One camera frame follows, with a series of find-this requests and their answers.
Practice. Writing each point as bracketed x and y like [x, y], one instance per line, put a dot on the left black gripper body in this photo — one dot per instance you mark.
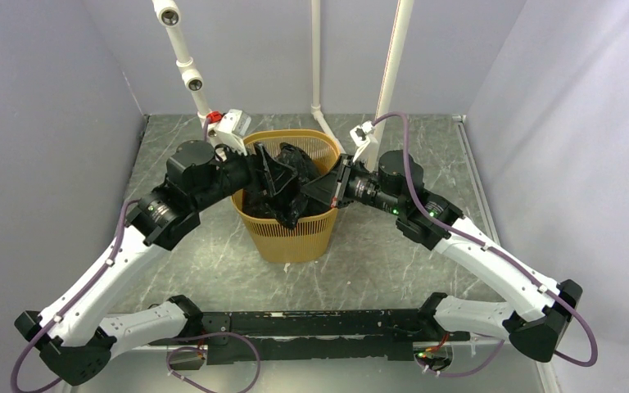
[239, 172]

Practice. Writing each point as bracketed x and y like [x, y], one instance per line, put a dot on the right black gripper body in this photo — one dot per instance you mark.
[351, 183]

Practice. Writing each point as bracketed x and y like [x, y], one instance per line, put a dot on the black trash bag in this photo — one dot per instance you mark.
[290, 205]

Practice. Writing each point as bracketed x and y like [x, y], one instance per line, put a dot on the yellow plastic trash bin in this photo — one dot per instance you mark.
[310, 238]

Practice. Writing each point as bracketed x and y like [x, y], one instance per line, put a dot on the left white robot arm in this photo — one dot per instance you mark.
[75, 335]

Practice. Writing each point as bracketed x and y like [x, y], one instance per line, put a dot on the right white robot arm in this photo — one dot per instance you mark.
[534, 312]

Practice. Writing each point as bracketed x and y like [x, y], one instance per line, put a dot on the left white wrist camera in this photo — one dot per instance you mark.
[228, 128]

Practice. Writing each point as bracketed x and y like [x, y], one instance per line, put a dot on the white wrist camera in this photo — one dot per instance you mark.
[228, 128]
[365, 143]

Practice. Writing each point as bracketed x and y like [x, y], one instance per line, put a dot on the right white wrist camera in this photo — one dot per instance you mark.
[365, 143]

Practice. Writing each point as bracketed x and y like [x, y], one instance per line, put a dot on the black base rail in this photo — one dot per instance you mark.
[392, 334]

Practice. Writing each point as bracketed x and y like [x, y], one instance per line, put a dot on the white PVC pipe frame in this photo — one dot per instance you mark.
[169, 16]

